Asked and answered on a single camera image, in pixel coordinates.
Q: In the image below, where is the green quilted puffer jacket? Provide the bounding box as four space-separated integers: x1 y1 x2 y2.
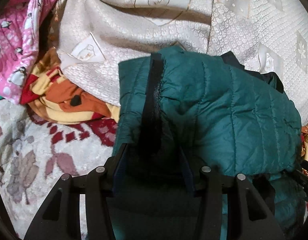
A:
85 45 307 240

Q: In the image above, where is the pink penguin print garment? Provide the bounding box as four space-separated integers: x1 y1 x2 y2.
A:
0 0 57 104

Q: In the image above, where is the white floral fleece blanket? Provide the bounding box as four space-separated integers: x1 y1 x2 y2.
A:
0 100 117 238

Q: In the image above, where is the cream patterned quilt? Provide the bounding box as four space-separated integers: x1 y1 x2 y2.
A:
48 0 308 124

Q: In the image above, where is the orange yellow red blanket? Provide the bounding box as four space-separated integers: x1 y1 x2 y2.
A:
21 47 308 176

